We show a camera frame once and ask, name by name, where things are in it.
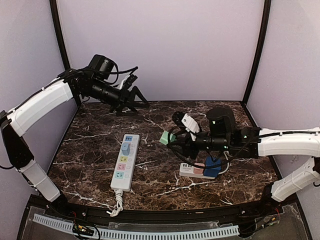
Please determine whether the green plug adapter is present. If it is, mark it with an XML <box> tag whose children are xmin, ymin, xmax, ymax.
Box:
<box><xmin>159</xmin><ymin>130</ymin><xmax>176</xmax><ymax>145</ymax></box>

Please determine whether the pink plug adapter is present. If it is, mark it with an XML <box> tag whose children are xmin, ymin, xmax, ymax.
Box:
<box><xmin>193</xmin><ymin>162</ymin><xmax>205</xmax><ymax>175</ymax></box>

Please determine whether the blue cube socket adapter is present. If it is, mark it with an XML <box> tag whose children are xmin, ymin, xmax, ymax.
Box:
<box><xmin>203</xmin><ymin>156</ymin><xmax>221</xmax><ymax>178</ymax></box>

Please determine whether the light blue plug adapter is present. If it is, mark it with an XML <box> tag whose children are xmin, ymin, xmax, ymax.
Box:
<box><xmin>121</xmin><ymin>142</ymin><xmax>131</xmax><ymax>156</ymax></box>

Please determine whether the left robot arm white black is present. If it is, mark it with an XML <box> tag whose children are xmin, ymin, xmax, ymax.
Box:
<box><xmin>0</xmin><ymin>66</ymin><xmax>149</xmax><ymax>203</ymax></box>

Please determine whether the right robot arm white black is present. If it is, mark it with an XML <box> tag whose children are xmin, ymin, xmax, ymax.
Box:
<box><xmin>165</xmin><ymin>125</ymin><xmax>320</xmax><ymax>203</ymax></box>

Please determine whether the small white power strip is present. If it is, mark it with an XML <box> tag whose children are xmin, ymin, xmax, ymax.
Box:
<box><xmin>179</xmin><ymin>162</ymin><xmax>217</xmax><ymax>180</ymax></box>

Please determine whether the long white colourful power strip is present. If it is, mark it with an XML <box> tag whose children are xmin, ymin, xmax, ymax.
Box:
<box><xmin>110</xmin><ymin>134</ymin><xmax>140</xmax><ymax>192</ymax></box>

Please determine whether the white coiled cable small strip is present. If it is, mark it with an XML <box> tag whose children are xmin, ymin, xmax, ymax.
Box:
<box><xmin>218</xmin><ymin>151</ymin><xmax>230</xmax><ymax>175</ymax></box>

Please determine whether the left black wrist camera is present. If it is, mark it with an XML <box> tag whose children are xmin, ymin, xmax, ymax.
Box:
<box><xmin>88</xmin><ymin>54</ymin><xmax>118</xmax><ymax>81</ymax></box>

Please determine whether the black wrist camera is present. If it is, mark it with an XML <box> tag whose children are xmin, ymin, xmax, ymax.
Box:
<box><xmin>206</xmin><ymin>106</ymin><xmax>237</xmax><ymax>136</ymax></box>
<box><xmin>88</xmin><ymin>54</ymin><xmax>118</xmax><ymax>81</ymax></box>

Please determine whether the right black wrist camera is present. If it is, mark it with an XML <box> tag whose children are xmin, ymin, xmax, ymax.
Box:
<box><xmin>206</xmin><ymin>106</ymin><xmax>237</xmax><ymax>136</ymax></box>

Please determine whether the white cable long strip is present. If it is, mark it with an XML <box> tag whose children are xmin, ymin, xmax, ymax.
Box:
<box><xmin>106</xmin><ymin>189</ymin><xmax>124</xmax><ymax>217</ymax></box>

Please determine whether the black front table rail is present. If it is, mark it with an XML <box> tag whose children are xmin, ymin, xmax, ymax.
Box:
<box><xmin>27</xmin><ymin>193</ymin><xmax>286</xmax><ymax>228</ymax></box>

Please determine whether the white slotted cable duct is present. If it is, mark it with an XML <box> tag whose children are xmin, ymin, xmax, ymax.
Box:
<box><xmin>32</xmin><ymin>213</ymin><xmax>240</xmax><ymax>240</ymax></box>

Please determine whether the left black frame post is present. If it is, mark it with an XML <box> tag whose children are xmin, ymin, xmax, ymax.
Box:
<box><xmin>49</xmin><ymin>0</ymin><xmax>71</xmax><ymax>70</ymax></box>

